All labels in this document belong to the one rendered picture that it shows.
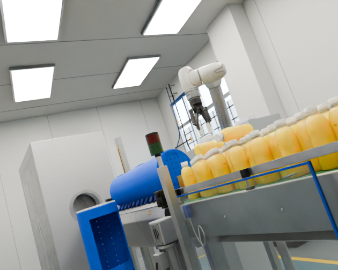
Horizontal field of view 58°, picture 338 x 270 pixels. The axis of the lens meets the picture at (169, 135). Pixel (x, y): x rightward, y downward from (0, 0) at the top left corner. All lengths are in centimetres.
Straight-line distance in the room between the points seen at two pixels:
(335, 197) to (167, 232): 86
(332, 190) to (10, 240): 644
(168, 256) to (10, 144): 594
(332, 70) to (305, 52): 46
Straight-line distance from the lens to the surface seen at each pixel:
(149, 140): 137
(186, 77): 187
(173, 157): 195
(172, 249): 160
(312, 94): 449
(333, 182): 99
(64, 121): 737
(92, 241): 216
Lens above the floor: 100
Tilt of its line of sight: 10 degrees up
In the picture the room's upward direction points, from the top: 18 degrees counter-clockwise
